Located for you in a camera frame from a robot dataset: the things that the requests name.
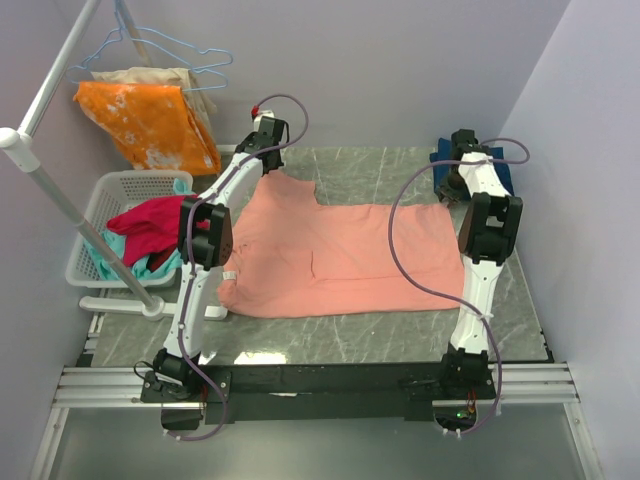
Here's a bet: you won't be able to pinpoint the salmon pink t shirt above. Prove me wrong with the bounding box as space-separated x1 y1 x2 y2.
218 172 464 318

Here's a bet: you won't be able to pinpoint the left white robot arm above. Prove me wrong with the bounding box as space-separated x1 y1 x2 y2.
153 110 289 402

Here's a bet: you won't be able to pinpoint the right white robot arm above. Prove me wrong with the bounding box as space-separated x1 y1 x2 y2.
437 129 523 399

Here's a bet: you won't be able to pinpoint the folded blue t shirt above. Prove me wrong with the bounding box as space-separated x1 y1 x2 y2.
428 137 518 201

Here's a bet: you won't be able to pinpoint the beige cloth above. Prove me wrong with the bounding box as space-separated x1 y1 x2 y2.
91 67 217 117

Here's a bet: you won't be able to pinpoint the orange white cloth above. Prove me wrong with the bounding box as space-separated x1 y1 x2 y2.
74 81 221 176

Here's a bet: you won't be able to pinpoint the magenta t shirt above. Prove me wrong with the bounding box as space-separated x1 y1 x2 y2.
106 195 195 272

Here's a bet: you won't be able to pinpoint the white laundry basket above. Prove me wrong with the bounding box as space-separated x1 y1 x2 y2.
65 170 193 289

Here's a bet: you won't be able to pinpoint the teal t shirt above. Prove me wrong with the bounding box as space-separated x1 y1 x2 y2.
103 188 195 282

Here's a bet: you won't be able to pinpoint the wooden stick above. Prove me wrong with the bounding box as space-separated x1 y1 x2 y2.
116 0 152 68

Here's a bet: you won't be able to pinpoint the white clothes rack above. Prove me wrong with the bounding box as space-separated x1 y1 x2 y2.
1 1 229 325

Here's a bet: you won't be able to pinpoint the black base beam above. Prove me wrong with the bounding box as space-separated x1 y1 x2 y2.
140 362 498 425

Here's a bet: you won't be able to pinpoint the blue wire hanger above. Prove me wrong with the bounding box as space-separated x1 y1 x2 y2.
78 27 234 69
65 57 234 93

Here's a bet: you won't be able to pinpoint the aluminium rail frame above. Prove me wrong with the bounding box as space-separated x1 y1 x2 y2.
29 363 605 479

